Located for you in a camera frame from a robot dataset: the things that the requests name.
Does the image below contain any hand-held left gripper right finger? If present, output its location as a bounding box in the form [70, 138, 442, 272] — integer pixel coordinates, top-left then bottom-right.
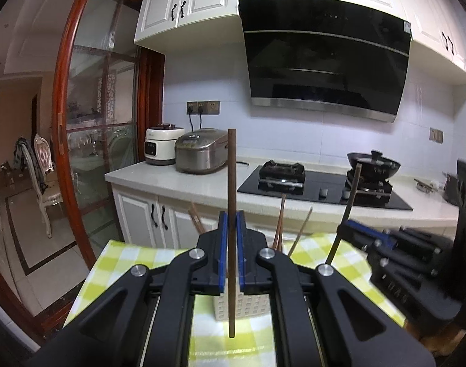
[236, 210, 437, 367]

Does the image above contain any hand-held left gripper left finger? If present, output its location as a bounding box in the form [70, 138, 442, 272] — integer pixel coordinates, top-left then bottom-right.
[27, 210, 230, 367]

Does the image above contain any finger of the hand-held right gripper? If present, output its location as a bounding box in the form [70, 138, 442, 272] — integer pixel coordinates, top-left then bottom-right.
[349, 220, 454, 261]
[337, 221, 376, 255]

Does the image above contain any cream plastic utensil basket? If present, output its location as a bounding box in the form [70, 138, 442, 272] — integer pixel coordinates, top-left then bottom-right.
[214, 281, 274, 322]

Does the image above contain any person's right hand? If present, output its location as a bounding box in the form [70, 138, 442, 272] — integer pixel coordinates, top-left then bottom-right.
[408, 309, 466, 354]

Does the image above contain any black burner pan support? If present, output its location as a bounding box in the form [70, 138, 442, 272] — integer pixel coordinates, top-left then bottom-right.
[259, 160, 306, 188]
[346, 176, 393, 196]

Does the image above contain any black glass gas hob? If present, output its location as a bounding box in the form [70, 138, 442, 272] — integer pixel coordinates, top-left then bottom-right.
[237, 164, 414, 212]

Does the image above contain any black wok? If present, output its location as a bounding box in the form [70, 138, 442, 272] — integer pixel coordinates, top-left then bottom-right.
[347, 150, 402, 179]

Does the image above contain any small steel bowl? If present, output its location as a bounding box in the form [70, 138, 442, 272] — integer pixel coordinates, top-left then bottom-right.
[414, 178, 440, 193]

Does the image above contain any silver rice cooker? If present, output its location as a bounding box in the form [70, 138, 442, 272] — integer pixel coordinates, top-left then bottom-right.
[174, 128, 237, 174]

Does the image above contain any steel stockpot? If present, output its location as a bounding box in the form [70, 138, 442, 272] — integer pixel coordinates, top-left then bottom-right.
[443, 172, 461, 206]

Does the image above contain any white base cabinet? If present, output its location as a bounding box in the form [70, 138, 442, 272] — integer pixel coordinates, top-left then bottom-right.
[111, 183, 460, 254]

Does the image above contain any white pressure cooker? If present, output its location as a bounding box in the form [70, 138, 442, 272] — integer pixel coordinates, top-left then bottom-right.
[144, 123, 186, 166]

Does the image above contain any green checked tablecloth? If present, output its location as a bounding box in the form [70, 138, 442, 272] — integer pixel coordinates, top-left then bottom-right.
[63, 233, 408, 367]

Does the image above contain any black range hood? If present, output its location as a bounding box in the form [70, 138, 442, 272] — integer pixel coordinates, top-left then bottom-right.
[238, 0, 414, 123]

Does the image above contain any white ornate dining chair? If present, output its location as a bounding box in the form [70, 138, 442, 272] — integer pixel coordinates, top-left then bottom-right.
[23, 134, 64, 238]

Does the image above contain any red wooden glass sliding door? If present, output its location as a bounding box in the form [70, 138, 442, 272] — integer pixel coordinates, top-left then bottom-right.
[51, 0, 142, 261]

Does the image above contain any dark jacket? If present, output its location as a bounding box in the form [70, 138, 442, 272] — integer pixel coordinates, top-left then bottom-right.
[13, 136, 33, 169]

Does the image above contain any red wooden door frame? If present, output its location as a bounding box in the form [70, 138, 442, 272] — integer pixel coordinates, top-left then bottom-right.
[0, 0, 166, 349]

